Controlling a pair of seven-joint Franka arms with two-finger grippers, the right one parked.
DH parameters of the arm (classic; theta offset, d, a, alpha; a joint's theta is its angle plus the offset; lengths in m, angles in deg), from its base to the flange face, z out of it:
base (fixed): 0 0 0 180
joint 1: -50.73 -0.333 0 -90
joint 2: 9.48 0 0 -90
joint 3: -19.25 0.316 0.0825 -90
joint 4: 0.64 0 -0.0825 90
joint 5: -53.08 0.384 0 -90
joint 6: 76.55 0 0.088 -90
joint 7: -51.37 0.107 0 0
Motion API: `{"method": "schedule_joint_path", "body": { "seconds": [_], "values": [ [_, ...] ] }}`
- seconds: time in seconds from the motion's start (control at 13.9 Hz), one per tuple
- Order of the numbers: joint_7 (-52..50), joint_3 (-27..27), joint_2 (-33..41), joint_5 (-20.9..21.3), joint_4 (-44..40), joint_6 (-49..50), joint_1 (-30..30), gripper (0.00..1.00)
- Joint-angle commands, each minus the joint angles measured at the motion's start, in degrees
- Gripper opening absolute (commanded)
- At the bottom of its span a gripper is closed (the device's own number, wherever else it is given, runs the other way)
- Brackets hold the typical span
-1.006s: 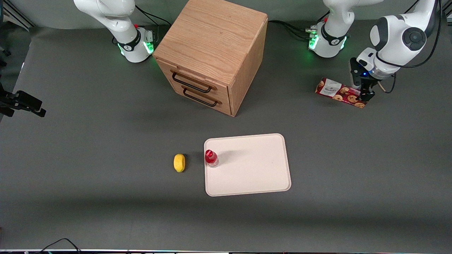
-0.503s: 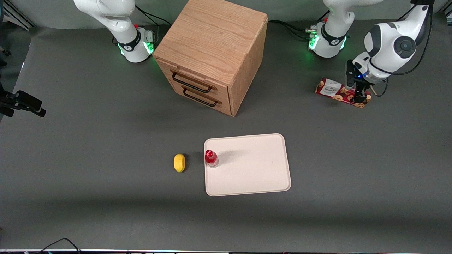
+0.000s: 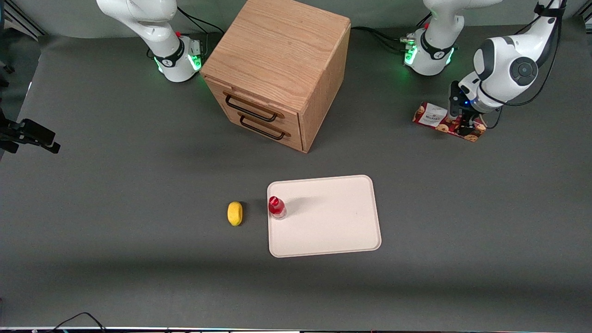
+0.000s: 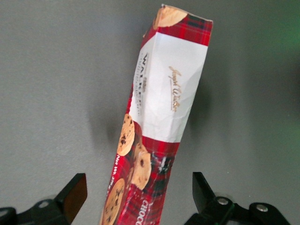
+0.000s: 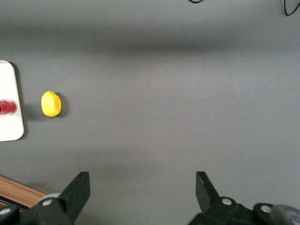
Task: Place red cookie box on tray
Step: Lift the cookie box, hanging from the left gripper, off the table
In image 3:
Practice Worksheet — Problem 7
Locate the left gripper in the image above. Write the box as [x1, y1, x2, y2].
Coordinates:
[458, 72, 487, 136]

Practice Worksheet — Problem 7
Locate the red tartan cookie box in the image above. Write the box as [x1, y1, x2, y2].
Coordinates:
[413, 102, 488, 142]

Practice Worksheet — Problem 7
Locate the white rectangular tray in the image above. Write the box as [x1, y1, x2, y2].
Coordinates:
[267, 175, 382, 258]

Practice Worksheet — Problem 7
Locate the wooden drawer cabinet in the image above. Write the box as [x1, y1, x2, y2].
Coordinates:
[200, 0, 352, 154]

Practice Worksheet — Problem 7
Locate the red capped small bottle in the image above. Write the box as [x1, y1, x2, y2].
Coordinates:
[268, 196, 287, 221]

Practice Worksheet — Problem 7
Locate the yellow lemon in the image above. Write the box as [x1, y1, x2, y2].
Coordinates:
[227, 201, 244, 227]

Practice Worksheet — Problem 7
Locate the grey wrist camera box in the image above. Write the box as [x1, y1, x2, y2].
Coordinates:
[447, 80, 465, 119]

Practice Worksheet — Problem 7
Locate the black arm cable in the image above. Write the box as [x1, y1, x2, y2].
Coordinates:
[481, 0, 567, 130]

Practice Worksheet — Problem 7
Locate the black base cable bundle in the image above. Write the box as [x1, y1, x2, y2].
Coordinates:
[351, 14, 433, 55]
[147, 6, 226, 60]

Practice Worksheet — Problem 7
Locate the black drawer handle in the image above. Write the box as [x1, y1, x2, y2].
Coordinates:
[239, 115, 286, 141]
[225, 94, 279, 123]

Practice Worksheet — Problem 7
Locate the thin black table cable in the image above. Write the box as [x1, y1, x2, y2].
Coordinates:
[45, 312, 108, 333]

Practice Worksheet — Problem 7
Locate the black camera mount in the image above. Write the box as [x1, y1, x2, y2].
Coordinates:
[0, 107, 61, 155]

